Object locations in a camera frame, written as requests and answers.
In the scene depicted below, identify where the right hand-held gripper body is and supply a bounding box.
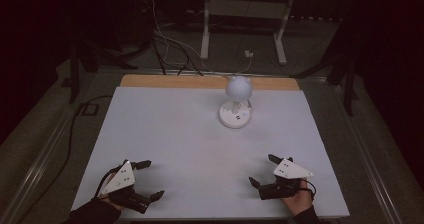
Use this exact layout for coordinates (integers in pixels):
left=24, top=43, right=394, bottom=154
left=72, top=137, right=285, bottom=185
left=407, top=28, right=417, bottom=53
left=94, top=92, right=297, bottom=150
left=258, top=157, right=315, bottom=201

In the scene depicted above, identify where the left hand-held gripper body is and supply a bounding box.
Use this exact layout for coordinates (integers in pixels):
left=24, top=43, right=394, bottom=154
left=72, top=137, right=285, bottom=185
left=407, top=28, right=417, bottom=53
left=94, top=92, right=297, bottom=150
left=99, top=160, right=152, bottom=215

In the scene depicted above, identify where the white cat-ear desk lamp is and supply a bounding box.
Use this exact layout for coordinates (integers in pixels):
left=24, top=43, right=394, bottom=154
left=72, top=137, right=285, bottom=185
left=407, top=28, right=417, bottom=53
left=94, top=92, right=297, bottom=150
left=218, top=75, right=254, bottom=130

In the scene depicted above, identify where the person's left hand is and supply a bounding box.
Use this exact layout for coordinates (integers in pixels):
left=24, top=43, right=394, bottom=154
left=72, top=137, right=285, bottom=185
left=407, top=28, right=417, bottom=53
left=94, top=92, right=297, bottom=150
left=98, top=172, right=125, bottom=212

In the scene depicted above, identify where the person's right hand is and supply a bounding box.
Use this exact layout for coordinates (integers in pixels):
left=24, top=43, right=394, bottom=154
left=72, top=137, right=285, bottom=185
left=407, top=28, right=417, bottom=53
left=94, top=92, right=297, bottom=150
left=280, top=179, right=316, bottom=217

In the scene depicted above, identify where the white table mat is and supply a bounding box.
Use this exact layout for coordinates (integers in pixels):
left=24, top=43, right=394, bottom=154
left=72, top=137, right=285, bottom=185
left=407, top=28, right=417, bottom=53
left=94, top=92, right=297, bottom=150
left=70, top=85, right=351, bottom=221

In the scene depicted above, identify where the wooden table board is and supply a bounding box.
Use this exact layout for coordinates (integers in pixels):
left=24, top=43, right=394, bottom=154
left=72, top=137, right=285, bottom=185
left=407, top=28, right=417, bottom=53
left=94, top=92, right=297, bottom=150
left=119, top=73, right=301, bottom=92

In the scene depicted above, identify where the black stand leg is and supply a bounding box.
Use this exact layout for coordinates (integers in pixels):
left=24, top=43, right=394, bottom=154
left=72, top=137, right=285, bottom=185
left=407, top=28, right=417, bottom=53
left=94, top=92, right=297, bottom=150
left=293, top=55, right=360, bottom=118
left=68, top=43, right=101, bottom=104

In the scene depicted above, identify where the grey metal stand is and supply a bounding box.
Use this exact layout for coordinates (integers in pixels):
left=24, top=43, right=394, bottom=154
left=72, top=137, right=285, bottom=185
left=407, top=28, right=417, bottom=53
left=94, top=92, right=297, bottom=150
left=199, top=0, right=298, bottom=66

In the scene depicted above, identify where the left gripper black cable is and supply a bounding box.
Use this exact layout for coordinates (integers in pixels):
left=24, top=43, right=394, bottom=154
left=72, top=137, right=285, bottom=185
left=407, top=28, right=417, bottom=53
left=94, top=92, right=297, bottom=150
left=94, top=163, right=125, bottom=200

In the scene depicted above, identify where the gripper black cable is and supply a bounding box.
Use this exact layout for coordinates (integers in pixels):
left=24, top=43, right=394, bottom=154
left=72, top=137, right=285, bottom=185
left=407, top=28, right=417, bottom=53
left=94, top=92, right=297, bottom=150
left=299, top=178, right=318, bottom=202
left=94, top=163, right=125, bottom=200

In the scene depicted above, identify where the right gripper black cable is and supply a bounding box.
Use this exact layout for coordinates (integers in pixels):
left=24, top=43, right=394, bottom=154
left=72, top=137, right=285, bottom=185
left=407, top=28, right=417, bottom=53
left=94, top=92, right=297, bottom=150
left=299, top=178, right=318, bottom=202

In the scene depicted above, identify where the black floor cable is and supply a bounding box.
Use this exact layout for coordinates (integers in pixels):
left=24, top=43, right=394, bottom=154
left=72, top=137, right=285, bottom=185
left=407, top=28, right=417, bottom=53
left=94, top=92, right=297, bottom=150
left=16, top=94, right=114, bottom=224

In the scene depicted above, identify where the aluminium frame rail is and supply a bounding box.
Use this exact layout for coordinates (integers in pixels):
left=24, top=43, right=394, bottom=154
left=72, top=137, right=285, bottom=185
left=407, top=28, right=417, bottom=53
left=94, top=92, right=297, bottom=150
left=0, top=110, right=81, bottom=224
left=329, top=83, right=406, bottom=224

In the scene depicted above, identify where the thin white cable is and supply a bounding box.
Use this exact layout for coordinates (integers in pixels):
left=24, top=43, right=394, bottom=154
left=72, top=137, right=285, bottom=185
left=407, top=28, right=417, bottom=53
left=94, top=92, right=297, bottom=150
left=203, top=55, right=254, bottom=78

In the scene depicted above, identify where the bundle of black cables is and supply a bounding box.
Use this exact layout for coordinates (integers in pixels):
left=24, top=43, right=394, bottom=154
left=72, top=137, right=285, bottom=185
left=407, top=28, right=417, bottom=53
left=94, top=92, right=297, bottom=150
left=149, top=30, right=205, bottom=77

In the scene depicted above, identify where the long white cable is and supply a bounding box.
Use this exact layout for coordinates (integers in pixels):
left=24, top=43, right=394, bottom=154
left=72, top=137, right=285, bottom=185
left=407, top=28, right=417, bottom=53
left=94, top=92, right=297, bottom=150
left=145, top=0, right=214, bottom=73

